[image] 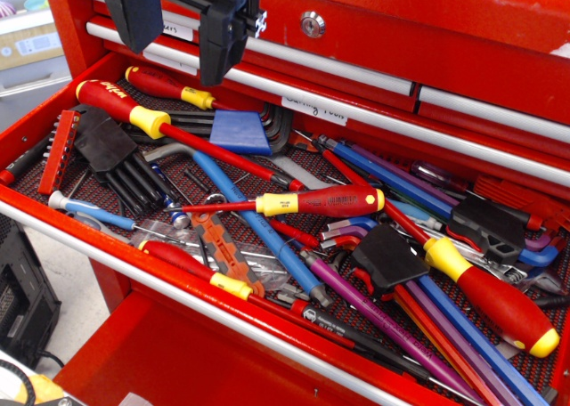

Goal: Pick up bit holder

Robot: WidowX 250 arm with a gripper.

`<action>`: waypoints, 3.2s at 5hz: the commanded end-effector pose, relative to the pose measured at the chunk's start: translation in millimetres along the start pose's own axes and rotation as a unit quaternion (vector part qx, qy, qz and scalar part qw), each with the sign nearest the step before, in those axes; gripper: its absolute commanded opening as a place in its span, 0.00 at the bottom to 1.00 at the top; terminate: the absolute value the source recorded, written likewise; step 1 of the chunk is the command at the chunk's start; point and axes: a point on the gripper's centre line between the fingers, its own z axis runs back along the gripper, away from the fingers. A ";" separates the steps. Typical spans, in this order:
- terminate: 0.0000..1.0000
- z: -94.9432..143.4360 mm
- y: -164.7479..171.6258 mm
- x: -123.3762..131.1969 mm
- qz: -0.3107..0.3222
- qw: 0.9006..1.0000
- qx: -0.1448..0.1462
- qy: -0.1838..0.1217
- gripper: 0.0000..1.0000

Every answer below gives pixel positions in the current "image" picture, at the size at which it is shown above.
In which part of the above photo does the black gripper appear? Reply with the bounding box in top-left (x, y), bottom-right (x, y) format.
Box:
top-left (104, 0), bottom-right (267, 86)

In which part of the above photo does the blue plastic hex key holder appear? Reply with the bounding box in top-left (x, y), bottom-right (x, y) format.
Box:
top-left (209, 110), bottom-right (272, 156)

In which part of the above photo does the black hex key set holder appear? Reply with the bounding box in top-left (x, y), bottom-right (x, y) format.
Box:
top-left (74, 104), bottom-right (177, 215)

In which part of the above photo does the red bit holder strip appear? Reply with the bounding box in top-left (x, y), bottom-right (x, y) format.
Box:
top-left (37, 110), bottom-right (81, 195)

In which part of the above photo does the black hex key holder centre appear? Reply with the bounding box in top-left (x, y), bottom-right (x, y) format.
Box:
top-left (352, 224), bottom-right (429, 298)

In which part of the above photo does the black hex key holder right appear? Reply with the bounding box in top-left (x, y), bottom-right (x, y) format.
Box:
top-left (447, 196), bottom-right (550, 267)

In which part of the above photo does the small red yellow screwdriver back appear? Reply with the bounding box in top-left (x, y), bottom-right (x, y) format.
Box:
top-left (125, 66), bottom-right (232, 110)

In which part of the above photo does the large red yellow screwdriver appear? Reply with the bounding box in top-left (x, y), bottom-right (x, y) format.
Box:
top-left (76, 80), bottom-right (305, 191)

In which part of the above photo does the silver cabinet lock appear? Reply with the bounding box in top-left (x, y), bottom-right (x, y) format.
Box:
top-left (300, 11), bottom-right (326, 38)

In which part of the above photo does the white drawer label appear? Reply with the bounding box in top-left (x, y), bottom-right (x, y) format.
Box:
top-left (281, 97), bottom-right (348, 126)

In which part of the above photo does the black red precision screwdriver left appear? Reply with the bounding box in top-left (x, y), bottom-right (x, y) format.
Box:
top-left (1, 134), bottom-right (52, 186)

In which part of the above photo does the long blue hex key right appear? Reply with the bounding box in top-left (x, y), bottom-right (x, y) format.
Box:
top-left (317, 134), bottom-right (558, 266)

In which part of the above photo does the long blue hex key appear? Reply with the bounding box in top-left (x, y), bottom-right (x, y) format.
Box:
top-left (143, 142), bottom-right (332, 308)
top-left (317, 134), bottom-right (558, 266)

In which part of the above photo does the red yellow screwdriver front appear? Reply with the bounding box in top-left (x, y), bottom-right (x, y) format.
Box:
top-left (138, 240), bottom-right (284, 314)

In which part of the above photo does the red yellow screwdriver centre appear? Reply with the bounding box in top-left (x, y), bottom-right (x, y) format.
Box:
top-left (174, 184), bottom-right (385, 218)

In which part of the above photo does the red tool chest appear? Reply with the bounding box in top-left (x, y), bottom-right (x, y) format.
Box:
top-left (40, 0), bottom-right (570, 406)

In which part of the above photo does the black electronic device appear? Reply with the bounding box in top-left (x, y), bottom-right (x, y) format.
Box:
top-left (1, 215), bottom-right (61, 368)

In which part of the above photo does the black red slim screwdriver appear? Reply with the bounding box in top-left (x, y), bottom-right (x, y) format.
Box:
top-left (265, 291), bottom-right (483, 405)

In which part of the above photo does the open red drawer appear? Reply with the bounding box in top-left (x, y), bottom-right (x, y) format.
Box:
top-left (0, 52), bottom-right (570, 406)

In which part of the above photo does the long purple hex key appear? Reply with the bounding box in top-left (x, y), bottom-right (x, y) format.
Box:
top-left (300, 248), bottom-right (483, 404)

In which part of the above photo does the red yellow screwdriver right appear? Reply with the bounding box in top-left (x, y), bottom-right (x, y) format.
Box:
top-left (311, 134), bottom-right (561, 360)

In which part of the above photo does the orange grey wire stripper gauge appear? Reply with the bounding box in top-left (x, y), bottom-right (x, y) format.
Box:
top-left (191, 212), bottom-right (265, 297)

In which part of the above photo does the blue handled precision screwdriver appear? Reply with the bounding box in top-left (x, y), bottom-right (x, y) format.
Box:
top-left (48, 191), bottom-right (187, 246)

